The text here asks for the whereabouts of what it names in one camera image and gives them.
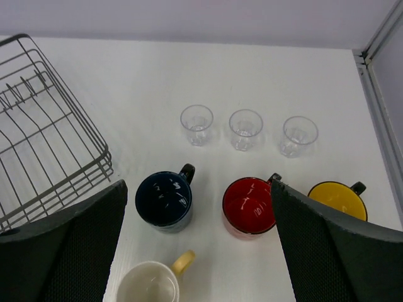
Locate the red mug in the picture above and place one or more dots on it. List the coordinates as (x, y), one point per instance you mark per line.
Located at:
(247, 211)

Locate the pale yellow mug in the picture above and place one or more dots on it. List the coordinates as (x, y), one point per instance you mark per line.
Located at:
(154, 281)

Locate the clear glass cup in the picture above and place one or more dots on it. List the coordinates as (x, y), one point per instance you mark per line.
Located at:
(298, 134)
(196, 121)
(246, 125)

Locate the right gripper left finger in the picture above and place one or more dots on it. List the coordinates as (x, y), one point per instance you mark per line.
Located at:
(67, 255)

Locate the right frame post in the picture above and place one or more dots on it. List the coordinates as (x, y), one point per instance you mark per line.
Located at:
(380, 68)

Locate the blue mug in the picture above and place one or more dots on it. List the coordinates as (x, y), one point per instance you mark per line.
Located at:
(165, 201)

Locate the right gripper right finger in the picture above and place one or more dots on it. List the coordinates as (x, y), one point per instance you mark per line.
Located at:
(332, 256)

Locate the wire dish rack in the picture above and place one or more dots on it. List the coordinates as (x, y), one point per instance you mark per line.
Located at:
(51, 151)

